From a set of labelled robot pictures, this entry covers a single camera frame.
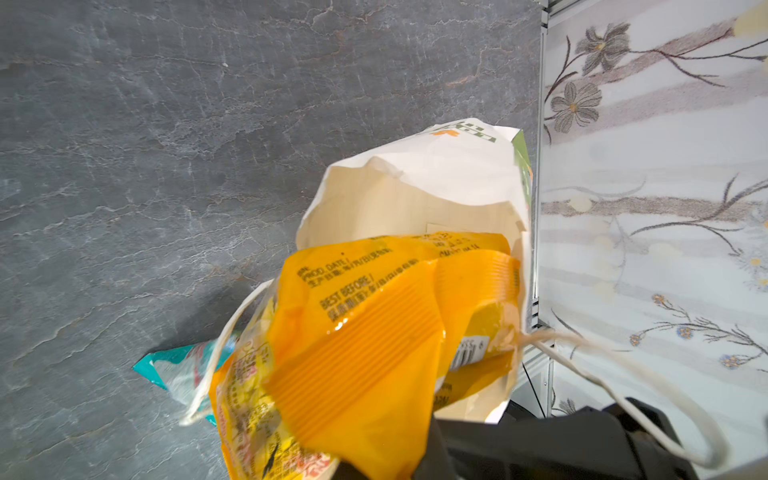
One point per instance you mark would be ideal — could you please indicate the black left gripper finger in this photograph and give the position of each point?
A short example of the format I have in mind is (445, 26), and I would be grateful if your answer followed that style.
(585, 444)

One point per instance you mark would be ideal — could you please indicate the yellow orange snack packet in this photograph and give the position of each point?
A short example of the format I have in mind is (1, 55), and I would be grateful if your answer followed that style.
(358, 347)

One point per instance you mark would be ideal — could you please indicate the white printed paper bag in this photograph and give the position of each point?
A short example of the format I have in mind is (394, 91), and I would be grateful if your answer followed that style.
(461, 176)

